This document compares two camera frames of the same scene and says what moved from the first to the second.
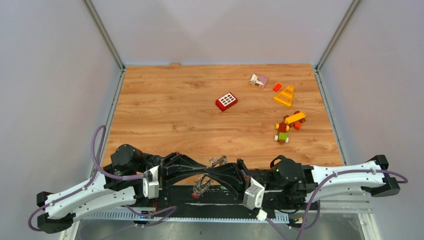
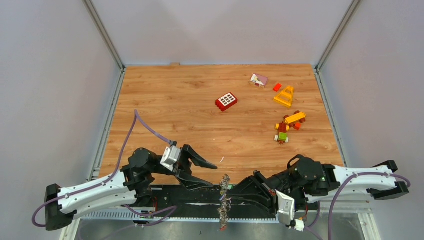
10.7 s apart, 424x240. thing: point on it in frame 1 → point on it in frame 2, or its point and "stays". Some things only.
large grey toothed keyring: x=204 y=183 → x=225 y=207
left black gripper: x=176 y=162 → x=183 y=168
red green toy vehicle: x=282 y=137 stays
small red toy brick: x=277 y=87 stays
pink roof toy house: x=258 y=80 stays
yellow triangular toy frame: x=285 y=97 stays
